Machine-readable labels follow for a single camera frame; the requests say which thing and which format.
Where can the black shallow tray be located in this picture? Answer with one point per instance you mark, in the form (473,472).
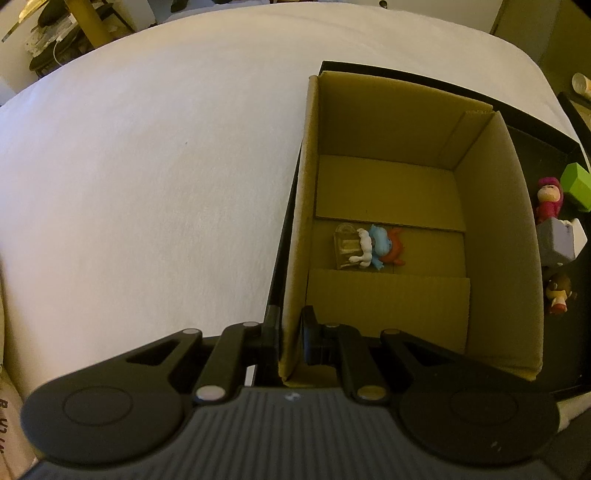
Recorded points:
(549,332)

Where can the pink dinosaur toy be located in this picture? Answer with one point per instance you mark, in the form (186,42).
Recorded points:
(549,201)

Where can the green cube box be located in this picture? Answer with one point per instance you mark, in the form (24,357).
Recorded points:
(577,184)

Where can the clutter pile under table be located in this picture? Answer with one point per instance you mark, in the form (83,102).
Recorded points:
(51,41)

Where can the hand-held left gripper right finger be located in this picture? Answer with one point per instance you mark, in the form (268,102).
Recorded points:
(311,339)

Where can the white printed bag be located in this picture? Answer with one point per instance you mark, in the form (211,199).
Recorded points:
(11,406)

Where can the white bed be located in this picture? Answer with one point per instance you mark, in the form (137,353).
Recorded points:
(138,184)

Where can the white charger plug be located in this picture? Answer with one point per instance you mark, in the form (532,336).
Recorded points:
(554,240)

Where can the blue figurine on clear base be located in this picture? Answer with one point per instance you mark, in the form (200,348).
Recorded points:
(381,240)

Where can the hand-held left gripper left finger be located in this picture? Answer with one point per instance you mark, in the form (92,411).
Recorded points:
(270,337)

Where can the paper cup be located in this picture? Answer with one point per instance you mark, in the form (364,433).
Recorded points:
(582,85)

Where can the cardboard box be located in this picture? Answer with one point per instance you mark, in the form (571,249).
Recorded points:
(392,194)

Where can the small brown toy figure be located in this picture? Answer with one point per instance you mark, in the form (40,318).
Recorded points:
(558,293)

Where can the gold table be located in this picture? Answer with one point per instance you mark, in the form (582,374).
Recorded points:
(85,23)

